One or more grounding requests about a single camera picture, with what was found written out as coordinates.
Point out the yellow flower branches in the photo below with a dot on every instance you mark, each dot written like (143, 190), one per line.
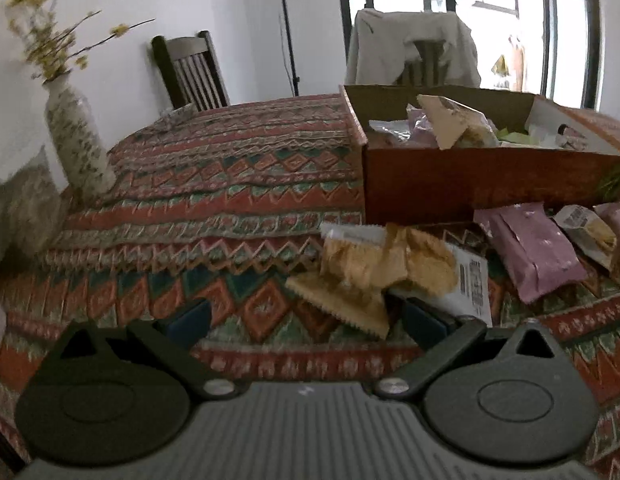
(51, 50)

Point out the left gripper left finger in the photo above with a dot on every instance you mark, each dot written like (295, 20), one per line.
(107, 396)

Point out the white floral vase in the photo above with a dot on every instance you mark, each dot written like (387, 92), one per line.
(78, 145)

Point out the pink snack packet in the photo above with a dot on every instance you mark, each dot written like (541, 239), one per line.
(538, 257)

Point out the red cardboard snack box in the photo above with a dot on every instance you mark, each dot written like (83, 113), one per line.
(410, 186)

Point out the beige jacket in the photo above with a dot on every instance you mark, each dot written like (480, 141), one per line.
(377, 46)

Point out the black sliding door frame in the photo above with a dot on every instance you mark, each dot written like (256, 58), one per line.
(549, 47)

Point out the chair with beige jacket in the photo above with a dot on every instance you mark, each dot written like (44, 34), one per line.
(424, 65)

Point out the small white snack packet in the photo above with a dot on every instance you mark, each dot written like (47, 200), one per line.
(590, 233)

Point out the patterned red tablecloth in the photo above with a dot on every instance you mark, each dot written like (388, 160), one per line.
(222, 207)

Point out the dark wooden chair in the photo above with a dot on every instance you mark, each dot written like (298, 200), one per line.
(190, 71)

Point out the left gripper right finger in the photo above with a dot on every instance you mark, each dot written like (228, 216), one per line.
(493, 395)

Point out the studio light on stand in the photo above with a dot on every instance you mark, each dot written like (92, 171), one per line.
(289, 55)

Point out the yellow crisp snack packet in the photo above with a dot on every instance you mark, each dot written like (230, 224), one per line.
(373, 277)

